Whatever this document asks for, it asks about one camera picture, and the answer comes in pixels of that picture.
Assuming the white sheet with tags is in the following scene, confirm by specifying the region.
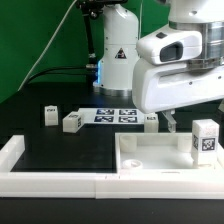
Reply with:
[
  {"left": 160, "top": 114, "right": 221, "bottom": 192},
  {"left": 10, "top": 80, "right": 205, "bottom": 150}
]
[{"left": 79, "top": 108, "right": 144, "bottom": 125}]

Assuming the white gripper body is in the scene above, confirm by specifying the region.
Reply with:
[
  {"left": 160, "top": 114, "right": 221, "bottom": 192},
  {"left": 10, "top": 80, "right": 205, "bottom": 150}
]
[{"left": 132, "top": 59, "right": 224, "bottom": 113}]

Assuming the black cable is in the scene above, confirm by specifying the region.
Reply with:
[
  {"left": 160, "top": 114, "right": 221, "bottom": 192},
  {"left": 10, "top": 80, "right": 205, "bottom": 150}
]
[{"left": 23, "top": 66, "right": 98, "bottom": 88}]

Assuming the white cable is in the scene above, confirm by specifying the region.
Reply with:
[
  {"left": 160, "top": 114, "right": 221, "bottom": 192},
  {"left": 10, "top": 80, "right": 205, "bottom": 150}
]
[{"left": 17, "top": 0, "right": 78, "bottom": 92}]

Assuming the white U-shaped obstacle fence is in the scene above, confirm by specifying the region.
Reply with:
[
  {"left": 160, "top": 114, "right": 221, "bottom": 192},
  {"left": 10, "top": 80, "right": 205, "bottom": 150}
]
[{"left": 0, "top": 135, "right": 224, "bottom": 199}]

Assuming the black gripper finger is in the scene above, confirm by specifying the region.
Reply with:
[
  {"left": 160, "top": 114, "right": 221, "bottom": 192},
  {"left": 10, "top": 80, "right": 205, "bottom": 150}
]
[{"left": 162, "top": 110, "right": 176, "bottom": 133}]

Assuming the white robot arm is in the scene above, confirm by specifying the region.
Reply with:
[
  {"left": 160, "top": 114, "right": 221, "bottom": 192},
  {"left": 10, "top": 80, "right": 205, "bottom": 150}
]
[{"left": 93, "top": 0, "right": 224, "bottom": 132}]

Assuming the white square tabletop part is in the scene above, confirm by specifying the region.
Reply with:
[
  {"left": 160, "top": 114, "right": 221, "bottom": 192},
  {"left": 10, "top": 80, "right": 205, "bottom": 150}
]
[{"left": 115, "top": 133, "right": 224, "bottom": 174}]

